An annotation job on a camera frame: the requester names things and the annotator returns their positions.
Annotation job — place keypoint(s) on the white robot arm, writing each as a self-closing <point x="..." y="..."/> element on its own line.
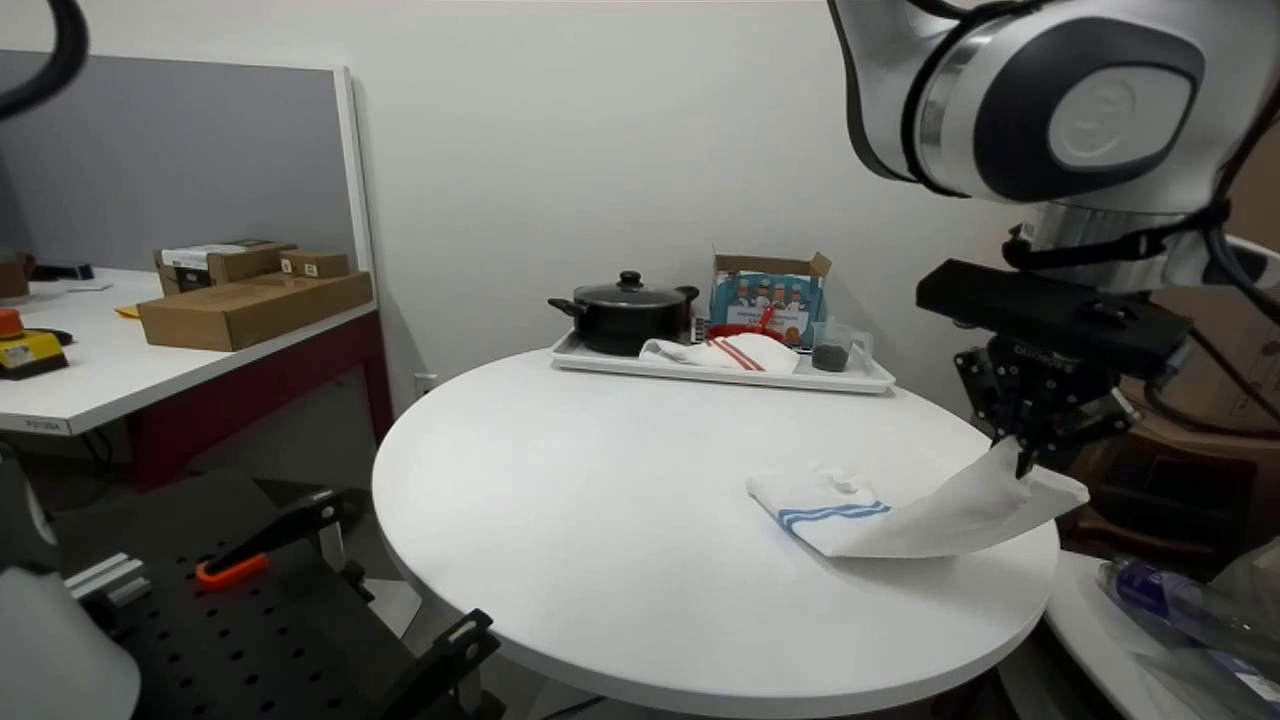
<point x="1067" y="105"/>

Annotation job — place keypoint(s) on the dark brown wooden chair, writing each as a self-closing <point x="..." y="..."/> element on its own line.
<point x="1175" y="495"/>

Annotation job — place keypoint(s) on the aluminium extrusion piece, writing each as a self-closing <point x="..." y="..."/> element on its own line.
<point x="107" y="579"/>

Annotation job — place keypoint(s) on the white rectangular tray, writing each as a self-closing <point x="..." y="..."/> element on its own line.
<point x="853" y="377"/>

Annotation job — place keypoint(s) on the flat brown cardboard box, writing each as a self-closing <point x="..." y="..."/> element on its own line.
<point x="254" y="314"/>

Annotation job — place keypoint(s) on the yellow emergency stop button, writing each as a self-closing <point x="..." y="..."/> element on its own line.
<point x="27" y="350"/>

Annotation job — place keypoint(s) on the white cloth with red stripe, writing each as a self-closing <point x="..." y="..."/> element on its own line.
<point x="745" y="354"/>

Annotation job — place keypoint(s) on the black toggle clamp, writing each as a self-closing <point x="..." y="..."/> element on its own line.
<point x="445" y="662"/>

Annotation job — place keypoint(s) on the small black cube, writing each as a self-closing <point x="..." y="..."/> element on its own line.
<point x="831" y="357"/>

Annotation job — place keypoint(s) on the white desk with maroon side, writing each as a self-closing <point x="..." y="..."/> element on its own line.
<point x="81" y="385"/>

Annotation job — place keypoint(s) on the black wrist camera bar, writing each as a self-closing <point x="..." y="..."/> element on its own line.
<point x="1054" y="314"/>

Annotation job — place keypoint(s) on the black perforated workbench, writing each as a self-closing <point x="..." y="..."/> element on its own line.
<point x="264" y="655"/>

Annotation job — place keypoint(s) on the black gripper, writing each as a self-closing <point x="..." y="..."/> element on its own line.
<point x="1054" y="395"/>

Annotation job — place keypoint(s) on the small open cardboard box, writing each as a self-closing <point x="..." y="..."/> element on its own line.
<point x="222" y="261"/>

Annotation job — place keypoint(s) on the blue printed cardboard box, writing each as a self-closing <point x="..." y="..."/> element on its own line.
<point x="772" y="300"/>

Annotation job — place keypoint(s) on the grey partition screen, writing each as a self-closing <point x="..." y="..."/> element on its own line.
<point x="174" y="162"/>

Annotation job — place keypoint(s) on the black pot with lid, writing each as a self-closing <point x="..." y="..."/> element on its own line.
<point x="624" y="321"/>

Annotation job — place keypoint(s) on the white rounded object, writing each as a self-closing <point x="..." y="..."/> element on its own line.
<point x="60" y="662"/>

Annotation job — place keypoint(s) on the white towel with blue stripes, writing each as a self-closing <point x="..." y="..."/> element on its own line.
<point x="963" y="522"/>

